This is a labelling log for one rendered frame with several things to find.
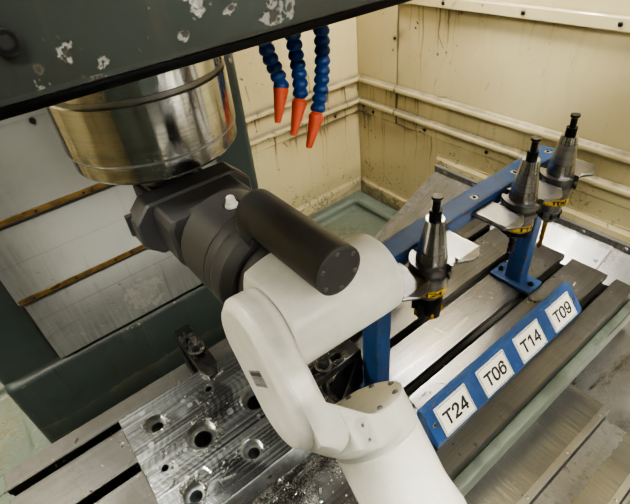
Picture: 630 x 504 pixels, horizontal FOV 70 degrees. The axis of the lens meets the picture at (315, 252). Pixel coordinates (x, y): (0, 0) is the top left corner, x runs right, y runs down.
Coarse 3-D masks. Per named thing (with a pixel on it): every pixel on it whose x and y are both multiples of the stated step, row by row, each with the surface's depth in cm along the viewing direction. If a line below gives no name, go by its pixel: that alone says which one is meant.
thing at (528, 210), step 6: (504, 198) 73; (540, 198) 73; (504, 204) 73; (510, 204) 72; (516, 204) 72; (522, 204) 72; (528, 204) 72; (534, 204) 71; (540, 204) 73; (516, 210) 72; (522, 210) 72; (528, 210) 71; (534, 210) 72; (540, 210) 73; (528, 216) 72; (534, 216) 72
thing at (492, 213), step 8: (480, 208) 73; (488, 208) 73; (496, 208) 73; (504, 208) 73; (480, 216) 72; (488, 216) 72; (496, 216) 71; (504, 216) 71; (512, 216) 71; (520, 216) 71; (496, 224) 70; (504, 224) 70; (512, 224) 70; (520, 224) 70
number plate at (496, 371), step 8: (488, 360) 82; (496, 360) 82; (504, 360) 83; (480, 368) 80; (488, 368) 81; (496, 368) 82; (504, 368) 82; (480, 376) 80; (488, 376) 81; (496, 376) 81; (504, 376) 82; (480, 384) 80; (488, 384) 80; (496, 384) 81; (488, 392) 80
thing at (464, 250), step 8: (448, 232) 69; (448, 240) 68; (456, 240) 68; (464, 240) 67; (448, 248) 66; (456, 248) 66; (464, 248) 66; (472, 248) 66; (456, 256) 65; (464, 256) 65; (472, 256) 65
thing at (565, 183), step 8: (544, 168) 79; (576, 168) 78; (544, 176) 78; (552, 176) 77; (576, 176) 77; (552, 184) 77; (560, 184) 76; (568, 184) 76; (576, 184) 78; (568, 192) 77
